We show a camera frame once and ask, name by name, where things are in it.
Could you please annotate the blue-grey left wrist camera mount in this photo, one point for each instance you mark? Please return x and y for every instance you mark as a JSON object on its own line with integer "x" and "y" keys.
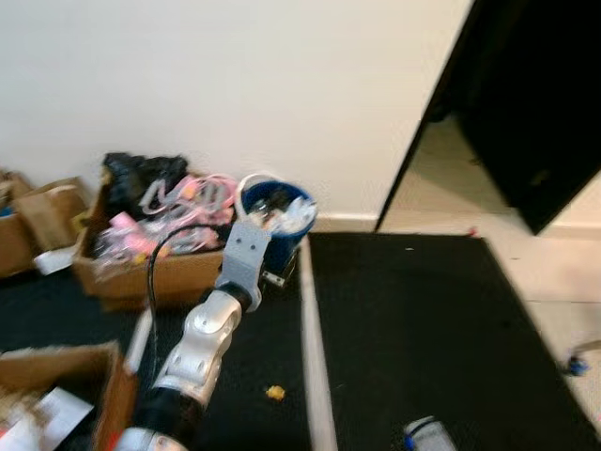
{"x": 246, "y": 254}

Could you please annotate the white printed paper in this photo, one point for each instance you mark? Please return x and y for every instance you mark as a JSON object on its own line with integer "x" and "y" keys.
{"x": 56, "y": 413}

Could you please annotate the black rubbish bag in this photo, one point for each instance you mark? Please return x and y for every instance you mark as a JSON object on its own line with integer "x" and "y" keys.
{"x": 131, "y": 178}

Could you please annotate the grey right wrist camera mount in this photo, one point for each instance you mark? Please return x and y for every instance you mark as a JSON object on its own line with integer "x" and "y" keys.
{"x": 430, "y": 436}

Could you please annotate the blue plastic bucket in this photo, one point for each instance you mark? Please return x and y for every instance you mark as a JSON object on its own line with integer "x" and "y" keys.
{"x": 254, "y": 200}

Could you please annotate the black door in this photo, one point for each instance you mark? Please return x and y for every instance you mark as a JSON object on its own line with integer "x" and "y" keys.
{"x": 535, "y": 94}

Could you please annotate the cardboard box with papers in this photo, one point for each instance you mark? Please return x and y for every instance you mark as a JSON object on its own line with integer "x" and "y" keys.
{"x": 56, "y": 362}

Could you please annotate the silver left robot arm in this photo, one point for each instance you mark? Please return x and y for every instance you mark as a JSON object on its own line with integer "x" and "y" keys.
{"x": 202, "y": 343}

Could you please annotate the small white paper sheet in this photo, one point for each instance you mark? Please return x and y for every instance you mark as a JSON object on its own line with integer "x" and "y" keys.
{"x": 56, "y": 260}

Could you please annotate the small blue floor object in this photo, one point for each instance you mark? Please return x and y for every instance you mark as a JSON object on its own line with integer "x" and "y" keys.
{"x": 578, "y": 365}

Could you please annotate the white crumpled trash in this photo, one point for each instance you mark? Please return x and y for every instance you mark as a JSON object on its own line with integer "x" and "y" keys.
{"x": 293, "y": 216}

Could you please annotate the worn brown cardboard box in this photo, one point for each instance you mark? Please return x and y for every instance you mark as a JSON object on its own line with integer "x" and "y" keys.
{"x": 14, "y": 244}

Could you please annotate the pink plastic wrappers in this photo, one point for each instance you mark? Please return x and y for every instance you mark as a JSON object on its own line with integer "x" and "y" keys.
{"x": 122, "y": 230}

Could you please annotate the brown paper bag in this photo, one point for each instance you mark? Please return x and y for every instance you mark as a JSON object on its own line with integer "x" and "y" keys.
{"x": 56, "y": 211}

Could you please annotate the large open cardboard box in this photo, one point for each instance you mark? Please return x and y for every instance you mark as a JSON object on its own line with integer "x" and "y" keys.
{"x": 178, "y": 272}

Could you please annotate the small yellow floor scrap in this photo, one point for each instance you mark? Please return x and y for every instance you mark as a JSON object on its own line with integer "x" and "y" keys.
{"x": 274, "y": 392}

